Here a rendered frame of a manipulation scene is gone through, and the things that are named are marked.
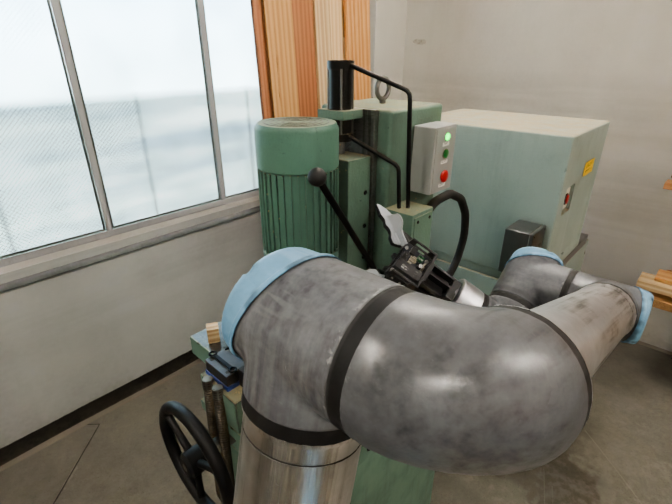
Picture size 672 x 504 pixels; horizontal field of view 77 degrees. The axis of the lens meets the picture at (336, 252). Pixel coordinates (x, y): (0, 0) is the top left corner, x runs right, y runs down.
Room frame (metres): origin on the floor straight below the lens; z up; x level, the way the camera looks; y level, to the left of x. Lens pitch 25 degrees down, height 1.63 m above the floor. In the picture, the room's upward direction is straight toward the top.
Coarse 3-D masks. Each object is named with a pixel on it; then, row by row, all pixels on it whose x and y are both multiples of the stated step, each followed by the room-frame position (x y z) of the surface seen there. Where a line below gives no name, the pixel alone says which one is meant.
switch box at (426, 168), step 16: (416, 128) 1.03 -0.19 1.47; (432, 128) 1.00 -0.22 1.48; (448, 128) 1.03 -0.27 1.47; (416, 144) 1.03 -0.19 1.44; (432, 144) 1.00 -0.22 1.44; (416, 160) 1.02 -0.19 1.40; (432, 160) 1.00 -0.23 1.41; (448, 160) 1.05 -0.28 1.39; (416, 176) 1.02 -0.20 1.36; (432, 176) 1.00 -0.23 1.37; (448, 176) 1.05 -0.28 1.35; (432, 192) 1.00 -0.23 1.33
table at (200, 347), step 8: (192, 336) 1.00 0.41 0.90; (200, 336) 1.00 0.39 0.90; (192, 344) 1.00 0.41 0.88; (200, 344) 0.97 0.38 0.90; (208, 344) 0.96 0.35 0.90; (216, 344) 0.96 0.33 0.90; (224, 344) 0.96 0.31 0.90; (200, 352) 0.97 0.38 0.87; (208, 352) 0.93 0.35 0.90; (232, 432) 0.70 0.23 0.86; (360, 456) 0.63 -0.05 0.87; (368, 456) 0.65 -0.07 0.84; (360, 464) 0.63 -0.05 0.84
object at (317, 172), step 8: (312, 168) 0.76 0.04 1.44; (320, 168) 0.76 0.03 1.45; (312, 176) 0.74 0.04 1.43; (320, 176) 0.74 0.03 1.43; (312, 184) 0.75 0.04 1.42; (320, 184) 0.75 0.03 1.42; (328, 192) 0.77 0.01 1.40; (328, 200) 0.78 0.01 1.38; (336, 208) 0.79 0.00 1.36; (344, 216) 0.80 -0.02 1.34; (344, 224) 0.81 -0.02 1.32; (352, 232) 0.82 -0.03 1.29; (360, 248) 0.85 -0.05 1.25; (368, 256) 0.86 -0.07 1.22; (368, 264) 0.88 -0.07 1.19
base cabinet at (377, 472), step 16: (368, 464) 0.77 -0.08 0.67; (384, 464) 0.82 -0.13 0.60; (400, 464) 0.88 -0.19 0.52; (368, 480) 0.77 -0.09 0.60; (384, 480) 0.83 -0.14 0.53; (400, 480) 0.89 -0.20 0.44; (416, 480) 0.97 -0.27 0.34; (432, 480) 1.05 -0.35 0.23; (352, 496) 0.72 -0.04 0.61; (368, 496) 0.77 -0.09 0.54; (384, 496) 0.83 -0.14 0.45; (400, 496) 0.90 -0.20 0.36; (416, 496) 0.98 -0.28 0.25
